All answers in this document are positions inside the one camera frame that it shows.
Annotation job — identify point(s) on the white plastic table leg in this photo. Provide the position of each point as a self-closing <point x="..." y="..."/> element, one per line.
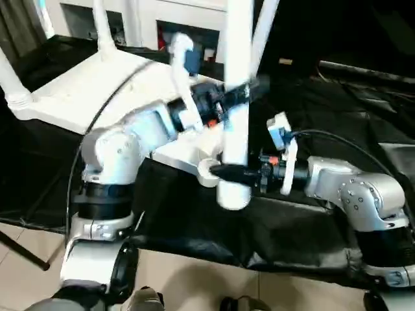
<point x="238" y="48"/>
<point x="266" y="26"/>
<point x="103" y="26"/>
<point x="13" y="84"/>

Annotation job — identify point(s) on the white plastic table top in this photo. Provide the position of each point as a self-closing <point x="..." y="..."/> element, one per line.
<point x="81" y="84"/>

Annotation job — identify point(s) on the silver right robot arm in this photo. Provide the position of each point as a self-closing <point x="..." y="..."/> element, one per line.
<point x="356" y="188"/>

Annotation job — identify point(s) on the small tan label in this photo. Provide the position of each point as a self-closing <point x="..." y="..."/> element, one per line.
<point x="285" y="61"/>

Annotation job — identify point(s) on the black mat cloth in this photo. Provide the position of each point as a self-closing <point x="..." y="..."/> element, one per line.
<point x="194" y="226"/>

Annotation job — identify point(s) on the white display cabinet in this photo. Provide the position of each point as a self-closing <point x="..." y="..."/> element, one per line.
<point x="139" y="19"/>

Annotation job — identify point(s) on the dark tall cabinet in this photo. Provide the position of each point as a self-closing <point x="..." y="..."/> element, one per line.
<point x="340" y="26"/>

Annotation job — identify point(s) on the long black rod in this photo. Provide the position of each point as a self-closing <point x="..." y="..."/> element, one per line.
<point x="373" y="73"/>

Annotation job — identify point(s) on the grey curtain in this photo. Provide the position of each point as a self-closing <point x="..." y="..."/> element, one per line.
<point x="19" y="26"/>

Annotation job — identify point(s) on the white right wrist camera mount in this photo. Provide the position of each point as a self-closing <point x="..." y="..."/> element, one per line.
<point x="279" y="121"/>

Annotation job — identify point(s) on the black work table frame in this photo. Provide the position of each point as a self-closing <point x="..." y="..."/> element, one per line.
<point x="32" y="259"/>

